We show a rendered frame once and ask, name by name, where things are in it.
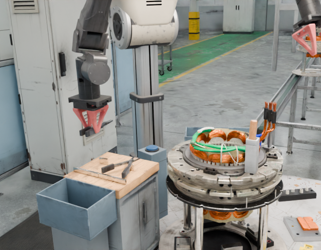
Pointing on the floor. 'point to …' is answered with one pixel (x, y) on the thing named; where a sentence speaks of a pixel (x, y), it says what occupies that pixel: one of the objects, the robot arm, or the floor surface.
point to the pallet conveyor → (282, 102)
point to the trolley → (165, 61)
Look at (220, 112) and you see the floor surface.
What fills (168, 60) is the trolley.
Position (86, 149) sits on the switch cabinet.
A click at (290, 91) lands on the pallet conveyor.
